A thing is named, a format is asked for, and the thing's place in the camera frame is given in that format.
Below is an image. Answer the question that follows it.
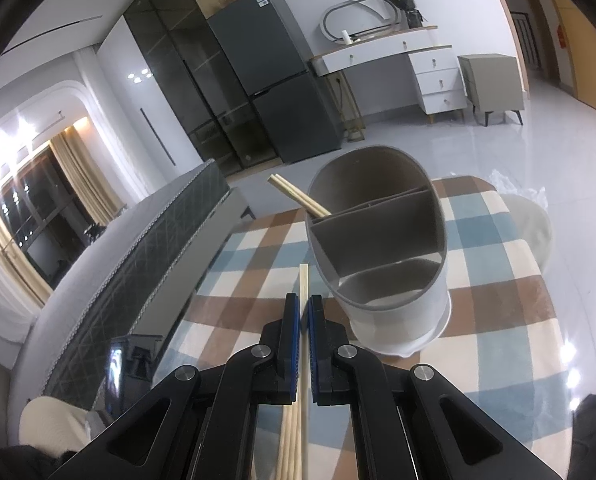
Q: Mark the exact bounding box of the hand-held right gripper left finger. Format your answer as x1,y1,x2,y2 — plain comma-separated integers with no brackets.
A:
45,292,301,480

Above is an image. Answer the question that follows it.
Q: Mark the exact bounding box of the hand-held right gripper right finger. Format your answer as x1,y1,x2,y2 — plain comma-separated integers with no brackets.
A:
305,295,551,480

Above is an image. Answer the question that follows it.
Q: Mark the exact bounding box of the wooden chopstick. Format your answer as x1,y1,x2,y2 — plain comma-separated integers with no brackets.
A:
290,402,301,480
300,263,313,480
268,176,327,218
276,402,289,480
274,173,333,214

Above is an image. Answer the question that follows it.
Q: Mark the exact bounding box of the grey white utensil holder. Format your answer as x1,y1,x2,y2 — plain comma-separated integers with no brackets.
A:
305,144,453,358

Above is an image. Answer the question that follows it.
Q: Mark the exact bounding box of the dark quilted mattress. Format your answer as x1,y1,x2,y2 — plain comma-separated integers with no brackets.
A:
132,187,256,337

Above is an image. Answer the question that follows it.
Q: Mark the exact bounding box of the checked tablecloth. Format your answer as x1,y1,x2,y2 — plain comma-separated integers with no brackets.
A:
165,175,584,480

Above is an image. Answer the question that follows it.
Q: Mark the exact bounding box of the gold metal stool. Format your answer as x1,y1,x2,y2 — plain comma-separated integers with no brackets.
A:
333,72,367,142

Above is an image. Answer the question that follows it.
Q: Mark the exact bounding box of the round beige stool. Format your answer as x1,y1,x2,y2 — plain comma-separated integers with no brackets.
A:
503,195,556,271

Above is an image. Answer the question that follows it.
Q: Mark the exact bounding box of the clear plastic bag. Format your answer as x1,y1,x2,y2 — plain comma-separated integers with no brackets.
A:
488,169,549,206

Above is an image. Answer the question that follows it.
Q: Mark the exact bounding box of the beige pillow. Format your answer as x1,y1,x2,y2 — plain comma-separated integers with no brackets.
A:
18,396,103,453

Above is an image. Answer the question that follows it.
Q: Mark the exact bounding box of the beige curtain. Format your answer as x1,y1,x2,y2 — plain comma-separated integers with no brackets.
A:
0,200,53,307
48,132,128,228

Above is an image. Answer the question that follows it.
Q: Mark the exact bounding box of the dark window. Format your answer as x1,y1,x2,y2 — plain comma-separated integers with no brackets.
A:
0,155,103,288

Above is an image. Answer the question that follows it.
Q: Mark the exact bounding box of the dark grey refrigerator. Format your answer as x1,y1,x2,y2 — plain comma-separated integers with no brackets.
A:
207,0,343,165

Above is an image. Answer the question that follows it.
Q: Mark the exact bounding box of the white wardrobe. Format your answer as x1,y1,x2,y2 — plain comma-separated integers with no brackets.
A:
98,16,206,196

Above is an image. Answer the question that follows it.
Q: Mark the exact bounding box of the white dressing table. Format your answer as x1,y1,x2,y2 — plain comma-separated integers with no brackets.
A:
310,25,469,123

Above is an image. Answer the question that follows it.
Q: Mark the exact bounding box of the dark glass cabinet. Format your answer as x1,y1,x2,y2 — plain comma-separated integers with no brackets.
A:
125,0,279,177

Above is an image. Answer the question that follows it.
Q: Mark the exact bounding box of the beige nightstand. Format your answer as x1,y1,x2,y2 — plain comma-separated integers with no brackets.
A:
458,53,526,127

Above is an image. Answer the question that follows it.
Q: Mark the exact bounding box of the oval mirror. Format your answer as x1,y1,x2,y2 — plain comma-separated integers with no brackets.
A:
319,0,403,43

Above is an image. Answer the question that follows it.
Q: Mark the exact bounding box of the black bag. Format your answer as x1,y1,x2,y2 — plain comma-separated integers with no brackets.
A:
378,0,425,30

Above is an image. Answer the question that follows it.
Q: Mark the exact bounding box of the black railing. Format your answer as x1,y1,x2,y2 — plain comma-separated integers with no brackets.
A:
510,11,541,68

